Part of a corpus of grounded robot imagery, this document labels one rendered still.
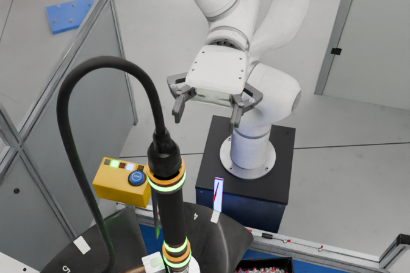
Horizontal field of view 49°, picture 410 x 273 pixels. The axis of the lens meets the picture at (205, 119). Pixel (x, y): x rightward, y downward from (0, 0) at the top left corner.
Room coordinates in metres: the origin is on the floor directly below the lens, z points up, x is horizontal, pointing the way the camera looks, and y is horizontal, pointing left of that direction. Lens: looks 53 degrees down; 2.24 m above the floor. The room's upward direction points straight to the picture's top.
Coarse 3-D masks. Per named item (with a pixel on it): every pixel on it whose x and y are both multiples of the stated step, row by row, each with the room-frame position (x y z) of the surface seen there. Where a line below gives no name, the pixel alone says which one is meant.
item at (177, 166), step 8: (160, 136) 0.26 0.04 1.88; (168, 136) 0.26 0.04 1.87; (152, 144) 0.26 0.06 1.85; (160, 144) 0.25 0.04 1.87; (168, 144) 0.26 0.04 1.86; (176, 144) 0.27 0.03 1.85; (152, 152) 0.26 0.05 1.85; (160, 152) 0.25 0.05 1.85; (168, 152) 0.25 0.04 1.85; (176, 152) 0.26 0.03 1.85; (152, 160) 0.25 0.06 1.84; (160, 160) 0.25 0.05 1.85; (168, 160) 0.25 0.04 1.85; (176, 160) 0.25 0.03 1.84; (152, 168) 0.25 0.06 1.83; (160, 168) 0.25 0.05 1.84; (168, 168) 0.25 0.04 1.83; (176, 168) 0.25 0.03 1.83; (160, 176) 0.24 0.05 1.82; (176, 272) 0.24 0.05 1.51; (184, 272) 0.25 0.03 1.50
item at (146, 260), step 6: (156, 252) 0.26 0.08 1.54; (144, 258) 0.25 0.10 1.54; (150, 258) 0.25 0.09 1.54; (162, 258) 0.26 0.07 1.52; (192, 258) 0.29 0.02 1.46; (144, 264) 0.24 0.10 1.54; (162, 264) 0.24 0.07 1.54; (192, 264) 0.28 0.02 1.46; (150, 270) 0.24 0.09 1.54; (156, 270) 0.24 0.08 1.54; (162, 270) 0.24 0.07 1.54; (168, 270) 0.27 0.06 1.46; (192, 270) 0.27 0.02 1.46; (198, 270) 0.27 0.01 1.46
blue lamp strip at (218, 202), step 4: (216, 180) 0.60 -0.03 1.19; (220, 180) 0.60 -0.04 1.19; (216, 184) 0.60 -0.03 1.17; (220, 184) 0.59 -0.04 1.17; (220, 188) 0.59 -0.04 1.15; (220, 192) 0.59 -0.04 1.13; (216, 196) 0.60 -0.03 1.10; (220, 196) 0.59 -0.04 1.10; (216, 200) 0.60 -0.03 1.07; (220, 200) 0.59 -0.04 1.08; (216, 204) 0.60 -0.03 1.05; (220, 204) 0.59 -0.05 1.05; (216, 208) 0.60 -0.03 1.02; (220, 208) 0.59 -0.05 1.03
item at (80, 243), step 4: (80, 236) 0.33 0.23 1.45; (76, 240) 0.33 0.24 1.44; (80, 240) 0.33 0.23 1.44; (84, 240) 0.33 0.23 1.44; (76, 244) 0.32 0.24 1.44; (80, 244) 0.32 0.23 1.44; (84, 244) 0.32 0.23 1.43; (80, 248) 0.32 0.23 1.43; (84, 248) 0.32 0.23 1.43; (88, 248) 0.32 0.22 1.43; (84, 252) 0.31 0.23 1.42
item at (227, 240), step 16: (192, 208) 0.51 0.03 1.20; (208, 208) 0.51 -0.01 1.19; (192, 224) 0.47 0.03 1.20; (208, 224) 0.47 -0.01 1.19; (224, 224) 0.48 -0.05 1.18; (240, 224) 0.48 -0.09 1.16; (192, 240) 0.43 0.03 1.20; (208, 240) 0.43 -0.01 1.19; (224, 240) 0.43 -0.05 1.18; (240, 240) 0.44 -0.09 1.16; (192, 256) 0.39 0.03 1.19; (208, 256) 0.39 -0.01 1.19; (224, 256) 0.39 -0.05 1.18; (240, 256) 0.40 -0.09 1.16; (208, 272) 0.35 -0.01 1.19; (224, 272) 0.35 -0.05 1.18
